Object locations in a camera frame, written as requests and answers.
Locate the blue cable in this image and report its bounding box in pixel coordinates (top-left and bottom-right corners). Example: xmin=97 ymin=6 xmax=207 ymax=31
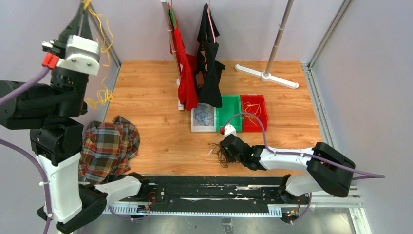
xmin=195 ymin=104 xmax=216 ymax=127

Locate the white rack base foot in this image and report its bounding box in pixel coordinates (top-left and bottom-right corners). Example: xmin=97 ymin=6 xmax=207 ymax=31
xmin=234 ymin=64 xmax=300 ymax=89

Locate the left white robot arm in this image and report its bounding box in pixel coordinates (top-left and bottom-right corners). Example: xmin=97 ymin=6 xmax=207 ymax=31
xmin=0 ymin=2 xmax=149 ymax=234

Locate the black hanging garment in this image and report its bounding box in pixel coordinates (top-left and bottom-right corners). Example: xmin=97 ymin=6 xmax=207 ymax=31
xmin=194 ymin=3 xmax=225 ymax=108

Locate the left metal rack pole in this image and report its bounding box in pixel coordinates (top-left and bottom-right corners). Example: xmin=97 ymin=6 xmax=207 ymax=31
xmin=160 ymin=0 xmax=181 ymax=86

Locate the white plastic bin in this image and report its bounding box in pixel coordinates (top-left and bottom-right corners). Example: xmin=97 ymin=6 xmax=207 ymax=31
xmin=190 ymin=103 xmax=217 ymax=132

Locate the green clothes hanger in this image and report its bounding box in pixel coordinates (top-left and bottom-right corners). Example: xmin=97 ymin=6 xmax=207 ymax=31
xmin=169 ymin=7 xmax=178 ymax=30

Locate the red hanging shirt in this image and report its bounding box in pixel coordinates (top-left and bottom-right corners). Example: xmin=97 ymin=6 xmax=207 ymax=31
xmin=168 ymin=3 xmax=198 ymax=111

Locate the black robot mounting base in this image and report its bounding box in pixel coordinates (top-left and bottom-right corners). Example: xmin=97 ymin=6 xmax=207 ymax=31
xmin=123 ymin=175 xmax=309 ymax=215

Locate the plaid flannel shirt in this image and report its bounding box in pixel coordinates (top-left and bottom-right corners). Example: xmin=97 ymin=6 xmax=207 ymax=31
xmin=78 ymin=116 xmax=141 ymax=184

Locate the brown cable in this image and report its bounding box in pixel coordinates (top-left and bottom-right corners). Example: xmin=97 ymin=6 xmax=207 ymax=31
xmin=208 ymin=142 xmax=230 ymax=169

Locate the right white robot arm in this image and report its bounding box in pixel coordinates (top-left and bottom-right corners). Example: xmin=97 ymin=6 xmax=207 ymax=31
xmin=219 ymin=134 xmax=356 ymax=203

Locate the green plastic bin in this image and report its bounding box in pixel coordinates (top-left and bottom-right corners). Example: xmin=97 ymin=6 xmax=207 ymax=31
xmin=216 ymin=95 xmax=242 ymax=132

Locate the red plastic bin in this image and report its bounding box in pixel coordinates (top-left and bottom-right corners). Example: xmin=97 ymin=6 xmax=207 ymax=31
xmin=240 ymin=95 xmax=268 ymax=132

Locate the right metal rack pole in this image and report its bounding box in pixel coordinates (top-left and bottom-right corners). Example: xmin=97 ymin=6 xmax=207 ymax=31
xmin=264 ymin=0 xmax=294 ymax=77

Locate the pink clothes hanger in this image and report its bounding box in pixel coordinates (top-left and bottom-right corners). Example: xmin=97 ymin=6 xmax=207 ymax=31
xmin=207 ymin=0 xmax=216 ymax=43

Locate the metal rack pole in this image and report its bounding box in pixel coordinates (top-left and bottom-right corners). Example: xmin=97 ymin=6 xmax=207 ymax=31
xmin=160 ymin=0 xmax=181 ymax=86
xmin=264 ymin=0 xmax=294 ymax=77

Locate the yellow cable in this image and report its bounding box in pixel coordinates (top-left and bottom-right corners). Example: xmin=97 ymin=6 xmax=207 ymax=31
xmin=82 ymin=0 xmax=115 ymax=110
xmin=243 ymin=102 xmax=263 ymax=127

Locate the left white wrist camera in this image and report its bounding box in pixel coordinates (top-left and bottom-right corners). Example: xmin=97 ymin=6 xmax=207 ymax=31
xmin=56 ymin=35 xmax=100 ymax=76

